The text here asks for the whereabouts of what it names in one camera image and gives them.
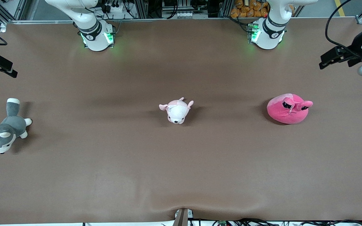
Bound white power strip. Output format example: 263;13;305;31
104;0;128;13

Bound metal table clamp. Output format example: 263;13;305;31
172;208;194;226

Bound pale pink white plush dog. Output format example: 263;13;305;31
159;97;194;125

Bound brown table mat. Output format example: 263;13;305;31
0;17;362;225

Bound grey white husky plush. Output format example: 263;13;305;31
0;98;32;154

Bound round hot pink plush toy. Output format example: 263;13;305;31
266;93;313;125

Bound aluminium table edge rail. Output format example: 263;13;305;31
7;17;357;24

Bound orange plush toys pile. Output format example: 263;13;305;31
230;0;295;18

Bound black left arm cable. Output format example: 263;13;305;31
325;0;362;52

